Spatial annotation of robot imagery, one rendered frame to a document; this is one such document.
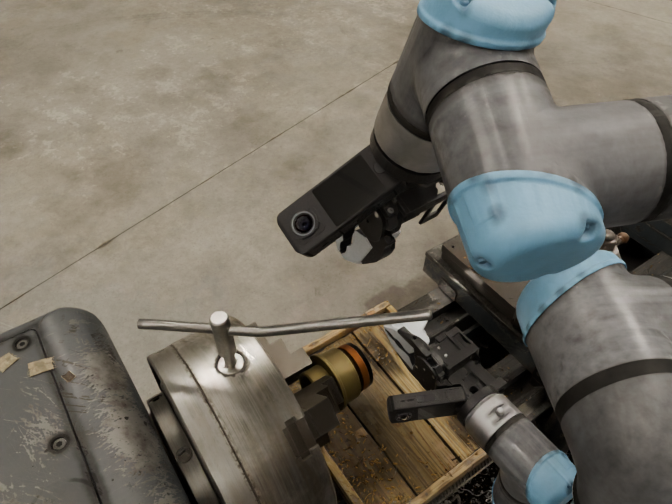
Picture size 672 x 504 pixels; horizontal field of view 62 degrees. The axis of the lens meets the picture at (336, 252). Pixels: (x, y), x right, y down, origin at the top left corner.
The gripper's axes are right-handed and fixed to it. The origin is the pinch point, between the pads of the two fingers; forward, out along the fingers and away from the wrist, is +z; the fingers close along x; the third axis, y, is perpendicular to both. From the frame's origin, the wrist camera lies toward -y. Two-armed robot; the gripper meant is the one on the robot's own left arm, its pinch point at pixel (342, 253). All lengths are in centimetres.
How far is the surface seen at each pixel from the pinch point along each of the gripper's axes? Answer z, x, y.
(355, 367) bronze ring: 25.0, -9.2, 2.8
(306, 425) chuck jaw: 13.5, -13.2, -10.3
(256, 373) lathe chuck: 12.6, -5.0, -12.6
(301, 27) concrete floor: 240, 242, 179
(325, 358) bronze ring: 24.5, -6.0, -0.6
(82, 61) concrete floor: 254, 278, 30
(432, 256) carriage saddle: 50, 5, 40
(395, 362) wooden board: 48, -10, 18
